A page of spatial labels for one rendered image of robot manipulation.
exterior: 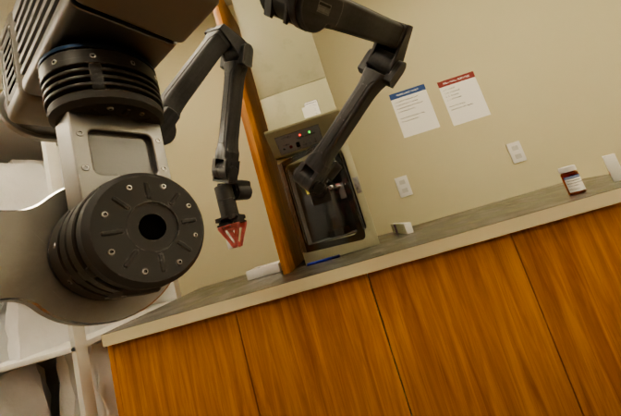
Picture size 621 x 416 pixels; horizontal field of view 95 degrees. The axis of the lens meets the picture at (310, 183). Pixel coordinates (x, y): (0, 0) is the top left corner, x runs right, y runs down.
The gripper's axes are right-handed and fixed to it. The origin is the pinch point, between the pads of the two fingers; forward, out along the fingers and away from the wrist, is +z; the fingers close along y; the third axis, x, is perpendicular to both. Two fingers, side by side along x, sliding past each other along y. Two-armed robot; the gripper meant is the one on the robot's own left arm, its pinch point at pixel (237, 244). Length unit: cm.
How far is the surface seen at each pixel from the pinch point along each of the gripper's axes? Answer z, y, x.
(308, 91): -57, 32, -37
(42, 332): 10, 18, 95
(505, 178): 6, 76, -124
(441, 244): 18, 3, -60
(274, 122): -48, 32, -18
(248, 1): -111, 32, -22
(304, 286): 18.4, 2.7, -16.5
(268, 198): -14.8, 23.6, -7.9
